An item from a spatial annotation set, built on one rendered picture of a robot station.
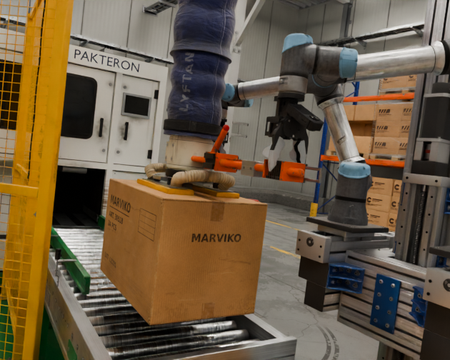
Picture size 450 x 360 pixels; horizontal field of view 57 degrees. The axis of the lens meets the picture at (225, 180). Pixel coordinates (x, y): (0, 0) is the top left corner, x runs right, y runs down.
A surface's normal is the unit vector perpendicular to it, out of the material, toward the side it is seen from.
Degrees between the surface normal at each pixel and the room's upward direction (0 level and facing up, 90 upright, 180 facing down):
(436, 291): 90
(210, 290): 90
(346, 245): 90
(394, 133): 89
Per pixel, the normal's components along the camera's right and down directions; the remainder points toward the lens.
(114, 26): 0.58, 0.11
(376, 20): -0.81, -0.07
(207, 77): 0.31, -0.29
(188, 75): -0.08, -0.26
